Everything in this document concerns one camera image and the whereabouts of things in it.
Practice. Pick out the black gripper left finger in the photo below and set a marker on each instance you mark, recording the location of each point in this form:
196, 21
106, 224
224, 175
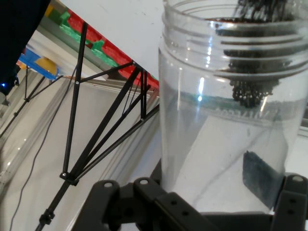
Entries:
149, 199

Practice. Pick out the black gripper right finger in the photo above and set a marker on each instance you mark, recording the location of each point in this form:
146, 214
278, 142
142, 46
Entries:
293, 204

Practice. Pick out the clear plastic jar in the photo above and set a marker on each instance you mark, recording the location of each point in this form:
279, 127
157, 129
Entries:
183, 120

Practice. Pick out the black seeds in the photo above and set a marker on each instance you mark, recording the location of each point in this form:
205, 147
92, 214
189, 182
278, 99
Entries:
252, 91

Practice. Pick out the large red foam block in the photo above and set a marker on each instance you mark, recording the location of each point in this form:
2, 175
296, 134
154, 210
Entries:
113, 55

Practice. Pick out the slim black tripod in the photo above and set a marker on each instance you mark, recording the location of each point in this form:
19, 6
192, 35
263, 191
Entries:
26, 99

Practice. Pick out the yellow foam block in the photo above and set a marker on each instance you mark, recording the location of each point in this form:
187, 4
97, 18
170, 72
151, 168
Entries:
47, 63

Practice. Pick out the blue foam block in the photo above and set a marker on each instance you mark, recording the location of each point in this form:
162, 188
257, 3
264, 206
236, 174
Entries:
31, 61

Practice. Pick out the dark navy object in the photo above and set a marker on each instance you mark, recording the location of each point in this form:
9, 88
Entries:
14, 36

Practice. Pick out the aluminium wall rail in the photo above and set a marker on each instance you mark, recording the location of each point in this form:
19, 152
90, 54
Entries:
115, 83

